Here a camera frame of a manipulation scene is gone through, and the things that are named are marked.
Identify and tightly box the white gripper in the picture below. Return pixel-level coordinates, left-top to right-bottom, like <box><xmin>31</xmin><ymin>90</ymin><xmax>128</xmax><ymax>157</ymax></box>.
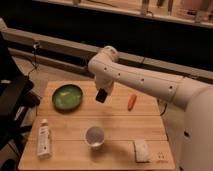
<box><xmin>95</xmin><ymin>78</ymin><xmax>114</xmax><ymax>95</ymax></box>

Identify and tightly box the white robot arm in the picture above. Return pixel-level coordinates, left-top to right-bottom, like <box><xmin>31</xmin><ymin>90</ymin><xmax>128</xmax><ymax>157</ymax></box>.
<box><xmin>88</xmin><ymin>46</ymin><xmax>213</xmax><ymax>171</ymax></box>

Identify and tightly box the white ceramic cup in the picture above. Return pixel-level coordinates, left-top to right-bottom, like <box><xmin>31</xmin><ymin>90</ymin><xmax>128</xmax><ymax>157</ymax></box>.
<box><xmin>85</xmin><ymin>126</ymin><xmax>105</xmax><ymax>150</ymax></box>

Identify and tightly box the orange carrot toy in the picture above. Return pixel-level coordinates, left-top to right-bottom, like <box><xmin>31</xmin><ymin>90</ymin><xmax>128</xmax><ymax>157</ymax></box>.
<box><xmin>128</xmin><ymin>94</ymin><xmax>137</xmax><ymax>111</ymax></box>

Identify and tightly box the beige sponge cloth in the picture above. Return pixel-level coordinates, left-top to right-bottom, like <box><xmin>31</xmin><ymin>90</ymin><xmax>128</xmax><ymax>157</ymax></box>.
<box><xmin>134</xmin><ymin>139</ymin><xmax>150</xmax><ymax>163</ymax></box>

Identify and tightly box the black chair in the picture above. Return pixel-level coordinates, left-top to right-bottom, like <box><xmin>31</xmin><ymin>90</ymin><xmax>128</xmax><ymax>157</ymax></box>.
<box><xmin>0</xmin><ymin>32</ymin><xmax>40</xmax><ymax>152</ymax></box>

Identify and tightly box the white tube with label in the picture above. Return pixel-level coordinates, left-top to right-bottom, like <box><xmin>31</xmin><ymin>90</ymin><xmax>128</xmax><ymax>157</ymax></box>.
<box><xmin>37</xmin><ymin>119</ymin><xmax>51</xmax><ymax>159</ymax></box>

